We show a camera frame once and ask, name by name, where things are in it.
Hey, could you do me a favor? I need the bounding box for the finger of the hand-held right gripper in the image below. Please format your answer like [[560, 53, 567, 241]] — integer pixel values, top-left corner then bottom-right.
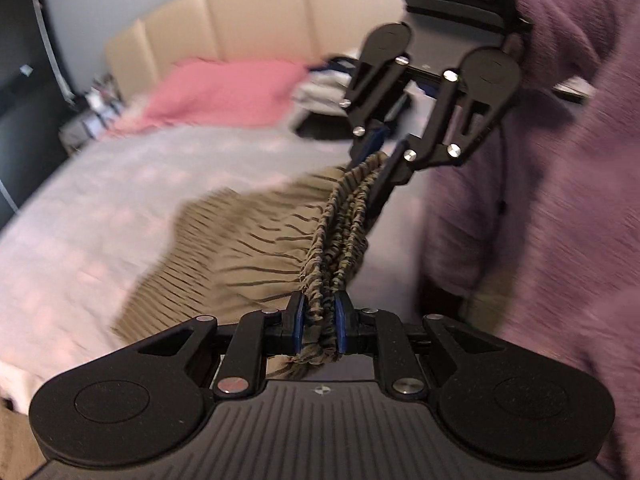
[[376, 71, 503, 188], [338, 55, 408, 163]]

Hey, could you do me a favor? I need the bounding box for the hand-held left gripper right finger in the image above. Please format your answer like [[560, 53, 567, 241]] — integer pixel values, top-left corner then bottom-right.
[[333, 292, 507, 400]]

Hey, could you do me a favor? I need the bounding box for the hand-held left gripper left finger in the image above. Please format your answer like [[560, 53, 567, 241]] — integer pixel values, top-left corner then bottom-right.
[[131, 292, 307, 399]]

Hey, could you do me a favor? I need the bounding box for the brown striped garment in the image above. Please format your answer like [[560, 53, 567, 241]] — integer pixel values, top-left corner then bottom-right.
[[111, 152, 387, 367]]

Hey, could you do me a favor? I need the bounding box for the person's right forearm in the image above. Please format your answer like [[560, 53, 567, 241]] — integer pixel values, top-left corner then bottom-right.
[[505, 0, 640, 161]]

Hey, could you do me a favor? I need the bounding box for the folded black garment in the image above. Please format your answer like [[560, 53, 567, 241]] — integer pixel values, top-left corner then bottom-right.
[[292, 102, 363, 142]]

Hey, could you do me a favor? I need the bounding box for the folded grey garment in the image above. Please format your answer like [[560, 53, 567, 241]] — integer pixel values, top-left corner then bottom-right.
[[291, 76, 353, 112]]

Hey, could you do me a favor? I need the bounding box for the dark navy garment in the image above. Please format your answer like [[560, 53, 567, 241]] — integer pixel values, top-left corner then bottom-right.
[[306, 56, 362, 75]]

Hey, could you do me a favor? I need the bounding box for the purple fleece robe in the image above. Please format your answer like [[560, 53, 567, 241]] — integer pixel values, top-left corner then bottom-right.
[[419, 50, 640, 480]]

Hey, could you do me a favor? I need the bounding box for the beige padded headboard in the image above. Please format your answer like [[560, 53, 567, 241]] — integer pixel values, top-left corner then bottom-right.
[[104, 0, 403, 108]]

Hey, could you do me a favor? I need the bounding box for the patterned pink pillow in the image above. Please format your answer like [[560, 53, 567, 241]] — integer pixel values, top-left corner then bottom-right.
[[102, 102, 168, 140]]

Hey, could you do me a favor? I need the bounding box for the white nightstand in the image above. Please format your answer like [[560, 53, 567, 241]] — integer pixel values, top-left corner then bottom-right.
[[57, 109, 118, 155]]

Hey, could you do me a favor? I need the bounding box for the black sliding wardrobe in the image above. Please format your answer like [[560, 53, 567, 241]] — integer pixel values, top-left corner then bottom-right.
[[0, 0, 68, 213]]

